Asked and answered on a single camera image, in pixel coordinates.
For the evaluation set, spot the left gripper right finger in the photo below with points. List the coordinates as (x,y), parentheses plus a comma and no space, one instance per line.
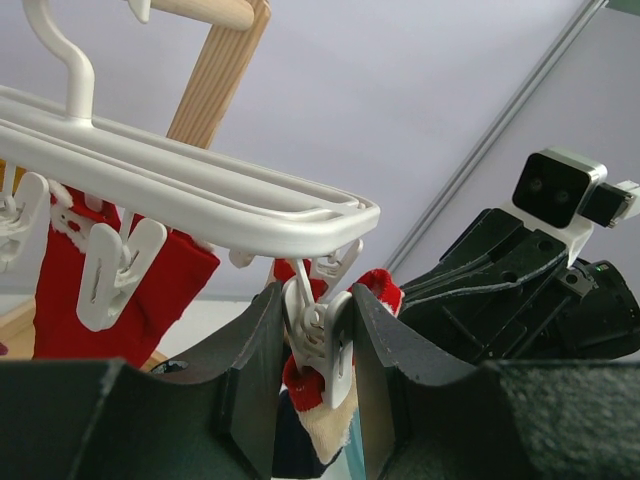
(427,415)

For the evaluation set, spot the red sock front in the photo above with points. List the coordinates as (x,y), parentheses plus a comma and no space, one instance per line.
(58,331)

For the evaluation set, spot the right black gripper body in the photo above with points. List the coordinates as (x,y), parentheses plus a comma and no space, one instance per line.
(498,288)

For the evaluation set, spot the teal plastic basin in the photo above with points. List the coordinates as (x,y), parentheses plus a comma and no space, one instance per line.
(353,450)

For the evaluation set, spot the red sock back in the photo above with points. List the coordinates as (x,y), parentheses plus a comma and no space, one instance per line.
(178,274)

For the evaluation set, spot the white plastic clip hanger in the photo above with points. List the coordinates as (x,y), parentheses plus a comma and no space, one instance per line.
(163,184)

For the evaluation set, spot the wooden drying rack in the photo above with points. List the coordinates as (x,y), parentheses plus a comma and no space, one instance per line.
(221,64)

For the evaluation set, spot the red sock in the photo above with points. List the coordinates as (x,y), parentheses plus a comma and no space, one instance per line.
(58,331)
(178,274)

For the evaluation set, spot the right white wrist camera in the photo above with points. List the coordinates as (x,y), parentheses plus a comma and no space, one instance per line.
(566,195)

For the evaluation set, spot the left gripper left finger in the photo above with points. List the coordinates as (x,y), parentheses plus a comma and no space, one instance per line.
(212,415)

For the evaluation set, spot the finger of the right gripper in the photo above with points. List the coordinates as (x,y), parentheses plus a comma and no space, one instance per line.
(421,306)

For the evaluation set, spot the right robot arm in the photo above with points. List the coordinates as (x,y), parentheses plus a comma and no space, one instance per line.
(600,322)

